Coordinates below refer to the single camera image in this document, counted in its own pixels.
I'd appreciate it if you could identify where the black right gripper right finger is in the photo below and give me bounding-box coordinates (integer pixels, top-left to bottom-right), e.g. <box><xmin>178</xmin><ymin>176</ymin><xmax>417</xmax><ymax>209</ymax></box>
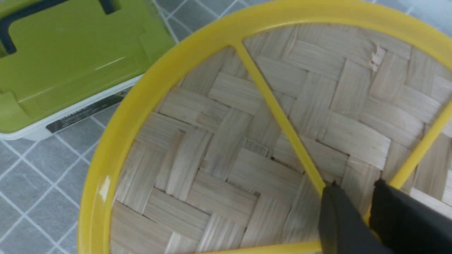
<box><xmin>369</xmin><ymin>180</ymin><xmax>452</xmax><ymax>254</ymax></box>

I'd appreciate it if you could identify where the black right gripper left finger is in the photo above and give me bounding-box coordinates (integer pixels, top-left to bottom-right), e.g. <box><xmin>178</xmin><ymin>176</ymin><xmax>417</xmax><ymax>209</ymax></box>
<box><xmin>319</xmin><ymin>182</ymin><xmax>392</xmax><ymax>254</ymax></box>

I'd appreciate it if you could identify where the yellow woven bamboo steamer lid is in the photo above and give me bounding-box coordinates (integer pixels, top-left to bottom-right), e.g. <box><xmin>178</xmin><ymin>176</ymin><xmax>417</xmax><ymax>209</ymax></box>
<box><xmin>77</xmin><ymin>0</ymin><xmax>451</xmax><ymax>254</ymax></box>

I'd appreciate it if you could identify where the green lidded white storage box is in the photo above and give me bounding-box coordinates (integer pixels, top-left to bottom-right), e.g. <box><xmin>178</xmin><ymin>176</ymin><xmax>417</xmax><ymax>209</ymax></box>
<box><xmin>0</xmin><ymin>0</ymin><xmax>175</xmax><ymax>140</ymax></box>

